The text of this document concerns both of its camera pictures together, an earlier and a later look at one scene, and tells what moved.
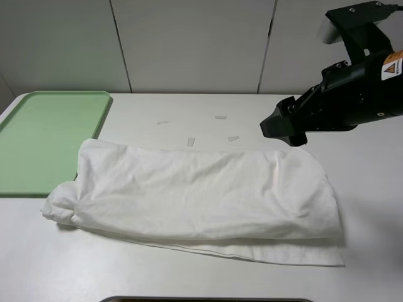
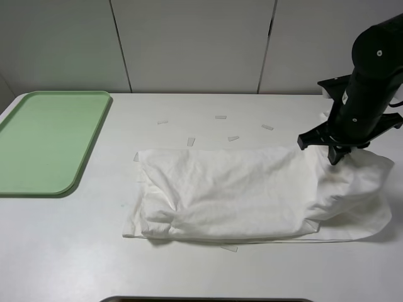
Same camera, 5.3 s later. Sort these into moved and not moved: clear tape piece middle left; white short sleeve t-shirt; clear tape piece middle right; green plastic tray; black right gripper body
Moved: black right gripper body; white short sleeve t-shirt
Not moved: green plastic tray; clear tape piece middle right; clear tape piece middle left
